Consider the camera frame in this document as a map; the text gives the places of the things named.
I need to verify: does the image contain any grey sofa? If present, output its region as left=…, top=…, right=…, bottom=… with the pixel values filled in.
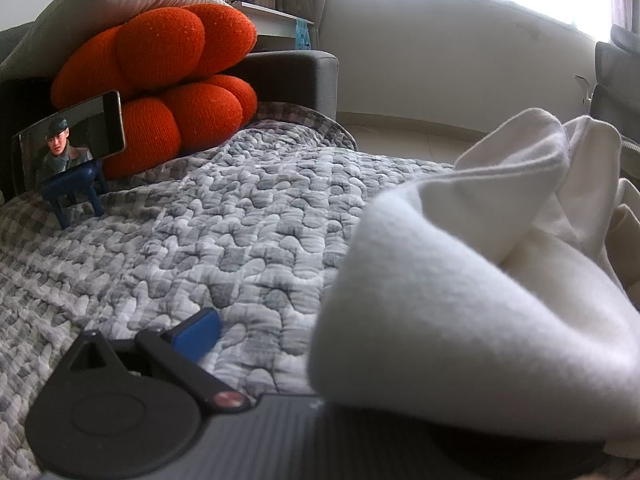
left=0, top=25, right=339, bottom=196

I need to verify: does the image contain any beige pillow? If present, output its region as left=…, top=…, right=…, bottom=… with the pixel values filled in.
left=0, top=0, right=231, bottom=78

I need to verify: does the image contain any white shelf desk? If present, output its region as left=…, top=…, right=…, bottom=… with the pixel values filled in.
left=227, top=0, right=316, bottom=53

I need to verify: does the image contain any plain white garment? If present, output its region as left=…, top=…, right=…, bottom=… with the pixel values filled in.
left=307, top=107, right=640, bottom=443

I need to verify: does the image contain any grey office chair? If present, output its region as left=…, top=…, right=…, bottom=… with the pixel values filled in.
left=575, top=25, right=640, bottom=181

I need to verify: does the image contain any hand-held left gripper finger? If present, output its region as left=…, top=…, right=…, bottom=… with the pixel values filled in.
left=62, top=307, right=253, bottom=413

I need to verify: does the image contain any orange knot cushion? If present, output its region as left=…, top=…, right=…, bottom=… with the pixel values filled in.
left=50, top=4, right=258, bottom=179

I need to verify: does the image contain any smartphone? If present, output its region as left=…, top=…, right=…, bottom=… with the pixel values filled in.
left=11, top=90, right=127, bottom=193

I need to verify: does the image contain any grey checked quilt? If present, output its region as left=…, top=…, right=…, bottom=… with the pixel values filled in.
left=0, top=101, right=456, bottom=480

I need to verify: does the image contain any blue phone stand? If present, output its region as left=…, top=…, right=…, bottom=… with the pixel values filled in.
left=42, top=162, right=108, bottom=230

